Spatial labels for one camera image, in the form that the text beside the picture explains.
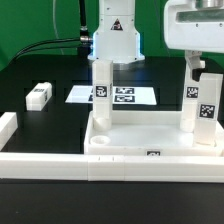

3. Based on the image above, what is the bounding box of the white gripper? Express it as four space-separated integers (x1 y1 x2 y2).
164 0 224 81

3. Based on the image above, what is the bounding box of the white desk top tray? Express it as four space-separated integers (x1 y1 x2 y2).
84 110 224 156

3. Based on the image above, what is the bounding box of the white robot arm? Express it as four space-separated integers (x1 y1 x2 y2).
88 0 224 81

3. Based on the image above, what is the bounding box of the fiducial marker sheet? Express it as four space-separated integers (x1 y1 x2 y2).
65 85 157 105

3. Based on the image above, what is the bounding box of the black cable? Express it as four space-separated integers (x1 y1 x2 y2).
8 0 94 66

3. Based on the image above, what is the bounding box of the thin white cable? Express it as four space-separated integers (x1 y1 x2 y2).
52 0 66 57

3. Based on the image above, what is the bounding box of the white U-shaped fence wall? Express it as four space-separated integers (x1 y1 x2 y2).
0 112 224 183

